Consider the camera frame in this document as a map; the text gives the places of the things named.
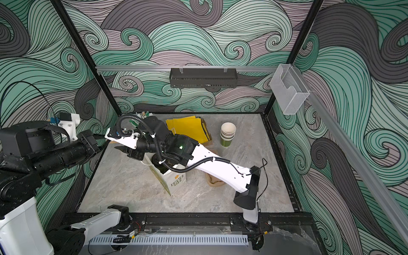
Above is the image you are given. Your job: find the white paper takeout bag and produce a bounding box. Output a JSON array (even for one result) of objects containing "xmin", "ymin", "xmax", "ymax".
[{"xmin": 142, "ymin": 153, "xmax": 187, "ymax": 196}]

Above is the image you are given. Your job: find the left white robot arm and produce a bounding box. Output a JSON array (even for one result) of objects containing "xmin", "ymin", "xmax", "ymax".
[{"xmin": 1, "ymin": 121, "xmax": 131, "ymax": 255}]

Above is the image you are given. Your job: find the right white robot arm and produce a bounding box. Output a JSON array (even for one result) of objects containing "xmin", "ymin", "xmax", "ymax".
[{"xmin": 114, "ymin": 114, "xmax": 260, "ymax": 225}]

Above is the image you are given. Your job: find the yellow napkin stack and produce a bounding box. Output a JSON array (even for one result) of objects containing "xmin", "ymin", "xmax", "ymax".
[{"xmin": 166, "ymin": 116, "xmax": 208, "ymax": 144}]

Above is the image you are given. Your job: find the brown cardboard napkin tray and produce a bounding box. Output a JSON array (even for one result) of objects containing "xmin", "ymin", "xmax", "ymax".
[{"xmin": 201, "ymin": 119, "xmax": 213, "ymax": 147}]

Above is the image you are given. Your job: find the pink cup of stirrers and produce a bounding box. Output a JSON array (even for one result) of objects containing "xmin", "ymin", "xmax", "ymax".
[{"xmin": 136, "ymin": 111, "xmax": 154, "ymax": 119}]

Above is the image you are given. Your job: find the brown pulp cup carrier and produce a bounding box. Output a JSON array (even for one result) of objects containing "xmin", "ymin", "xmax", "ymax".
[{"xmin": 205, "ymin": 173, "xmax": 225, "ymax": 187}]

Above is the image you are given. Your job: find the stack of green paper cups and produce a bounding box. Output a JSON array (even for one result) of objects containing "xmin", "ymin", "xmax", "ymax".
[{"xmin": 220, "ymin": 122, "xmax": 237, "ymax": 147}]

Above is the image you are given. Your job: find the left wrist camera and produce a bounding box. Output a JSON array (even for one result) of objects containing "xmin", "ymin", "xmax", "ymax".
[{"xmin": 50, "ymin": 112, "xmax": 80, "ymax": 141}]

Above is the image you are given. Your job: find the black wall-mounted tray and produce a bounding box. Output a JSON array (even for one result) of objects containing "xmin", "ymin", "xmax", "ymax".
[{"xmin": 170, "ymin": 68, "xmax": 238, "ymax": 88}]

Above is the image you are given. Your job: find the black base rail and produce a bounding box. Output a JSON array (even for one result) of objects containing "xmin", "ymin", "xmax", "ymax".
[{"xmin": 129, "ymin": 212, "xmax": 314, "ymax": 232}]

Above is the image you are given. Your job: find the white slotted cable duct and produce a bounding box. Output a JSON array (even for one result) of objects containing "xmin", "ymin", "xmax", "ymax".
[{"xmin": 90, "ymin": 234, "xmax": 249, "ymax": 246}]

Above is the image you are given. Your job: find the clear acrylic wall holder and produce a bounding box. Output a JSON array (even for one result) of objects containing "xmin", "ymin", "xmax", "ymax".
[{"xmin": 269, "ymin": 64, "xmax": 310, "ymax": 115}]

